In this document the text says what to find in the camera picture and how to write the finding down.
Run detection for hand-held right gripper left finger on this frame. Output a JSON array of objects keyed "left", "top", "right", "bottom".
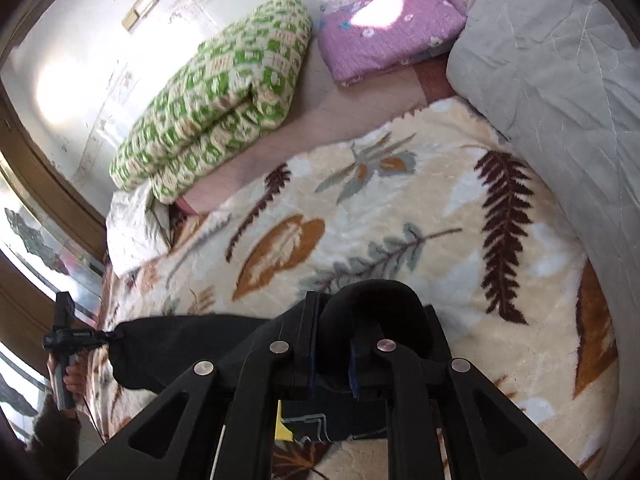
[{"left": 67, "top": 291, "right": 322, "bottom": 480}]

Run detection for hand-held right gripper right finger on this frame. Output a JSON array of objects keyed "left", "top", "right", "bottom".
[{"left": 349, "top": 304, "right": 589, "bottom": 480}]

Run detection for black pants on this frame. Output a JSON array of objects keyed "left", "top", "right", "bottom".
[{"left": 106, "top": 280, "right": 437, "bottom": 445}]

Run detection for person's left forearm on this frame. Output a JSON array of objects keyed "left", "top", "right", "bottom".
[{"left": 26, "top": 392, "right": 83, "bottom": 468}]

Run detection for person's left hand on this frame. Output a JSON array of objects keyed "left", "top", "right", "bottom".
[{"left": 46, "top": 352, "right": 88, "bottom": 397}]

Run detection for wooden glass door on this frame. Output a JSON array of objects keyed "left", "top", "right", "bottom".
[{"left": 0, "top": 85, "right": 108, "bottom": 441}]

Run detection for white patterned pillow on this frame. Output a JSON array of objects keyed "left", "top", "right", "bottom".
[{"left": 105, "top": 180, "right": 173, "bottom": 277}]

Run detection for leaf-printed fleece blanket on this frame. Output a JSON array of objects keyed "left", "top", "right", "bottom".
[{"left": 95, "top": 97, "right": 623, "bottom": 480}]

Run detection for pink bed sheet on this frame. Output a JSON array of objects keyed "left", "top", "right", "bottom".
[{"left": 172, "top": 35, "right": 463, "bottom": 217}]

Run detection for green checked folded quilt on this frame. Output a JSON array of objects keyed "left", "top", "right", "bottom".
[{"left": 109, "top": 0, "right": 315, "bottom": 205}]

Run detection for grey quilted cover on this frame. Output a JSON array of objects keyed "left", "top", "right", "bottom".
[{"left": 445, "top": 0, "right": 640, "bottom": 296}]

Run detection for purple folded blanket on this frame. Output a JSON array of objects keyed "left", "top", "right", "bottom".
[{"left": 317, "top": 0, "right": 468, "bottom": 86}]

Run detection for beige wall switch panel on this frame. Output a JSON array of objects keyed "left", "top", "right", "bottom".
[{"left": 121, "top": 0, "right": 162, "bottom": 34}]

